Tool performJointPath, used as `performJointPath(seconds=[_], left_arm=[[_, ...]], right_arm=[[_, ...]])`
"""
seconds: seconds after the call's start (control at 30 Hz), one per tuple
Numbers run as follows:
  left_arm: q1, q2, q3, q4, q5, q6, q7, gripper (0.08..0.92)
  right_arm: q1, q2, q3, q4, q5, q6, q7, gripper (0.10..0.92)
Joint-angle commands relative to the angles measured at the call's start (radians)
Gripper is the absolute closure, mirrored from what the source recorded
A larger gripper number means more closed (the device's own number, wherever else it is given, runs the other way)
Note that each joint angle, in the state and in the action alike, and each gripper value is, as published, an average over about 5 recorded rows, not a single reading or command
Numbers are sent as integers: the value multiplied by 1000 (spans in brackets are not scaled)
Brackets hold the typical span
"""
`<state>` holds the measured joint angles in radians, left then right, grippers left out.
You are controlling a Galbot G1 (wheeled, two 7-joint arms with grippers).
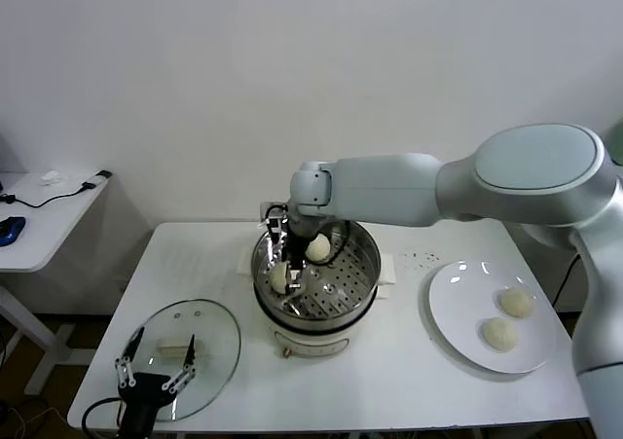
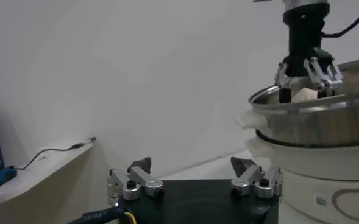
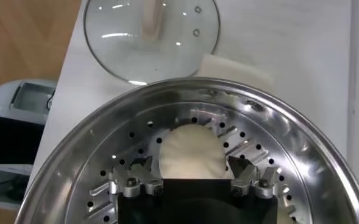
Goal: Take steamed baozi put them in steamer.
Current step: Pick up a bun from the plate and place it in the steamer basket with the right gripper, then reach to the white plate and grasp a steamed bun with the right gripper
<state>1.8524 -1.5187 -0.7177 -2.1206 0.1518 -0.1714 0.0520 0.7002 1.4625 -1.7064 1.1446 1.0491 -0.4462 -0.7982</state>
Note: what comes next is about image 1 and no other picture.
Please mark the round glass pot lid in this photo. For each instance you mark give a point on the round glass pot lid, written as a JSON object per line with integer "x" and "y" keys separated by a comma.
{"x": 214, "y": 341}

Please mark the white steamed baozi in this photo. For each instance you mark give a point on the white steamed baozi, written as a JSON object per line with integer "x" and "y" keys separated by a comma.
{"x": 278, "y": 278}
{"x": 318, "y": 249}
{"x": 517, "y": 303}
{"x": 499, "y": 334}

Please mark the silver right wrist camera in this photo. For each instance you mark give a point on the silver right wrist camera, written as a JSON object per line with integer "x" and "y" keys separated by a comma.
{"x": 273, "y": 227}

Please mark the white round plate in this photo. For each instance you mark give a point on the white round plate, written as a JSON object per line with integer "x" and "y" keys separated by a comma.
{"x": 452, "y": 312}

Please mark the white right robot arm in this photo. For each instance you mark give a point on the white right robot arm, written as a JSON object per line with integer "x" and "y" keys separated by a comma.
{"x": 438, "y": 191}

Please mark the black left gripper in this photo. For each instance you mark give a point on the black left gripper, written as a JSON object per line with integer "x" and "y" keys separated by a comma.
{"x": 141, "y": 392}

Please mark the white side desk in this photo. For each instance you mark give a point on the white side desk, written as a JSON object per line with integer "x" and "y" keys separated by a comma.
{"x": 44, "y": 234}

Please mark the white electric cooker base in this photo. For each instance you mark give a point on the white electric cooker base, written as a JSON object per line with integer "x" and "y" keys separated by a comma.
{"x": 311, "y": 339}

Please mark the pale green container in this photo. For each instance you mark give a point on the pale green container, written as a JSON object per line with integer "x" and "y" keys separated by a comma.
{"x": 618, "y": 142}

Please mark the crumpled white tissue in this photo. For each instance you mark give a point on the crumpled white tissue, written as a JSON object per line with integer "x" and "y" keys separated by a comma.
{"x": 51, "y": 178}

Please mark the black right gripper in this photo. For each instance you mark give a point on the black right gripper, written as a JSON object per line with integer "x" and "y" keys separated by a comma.
{"x": 296, "y": 244}

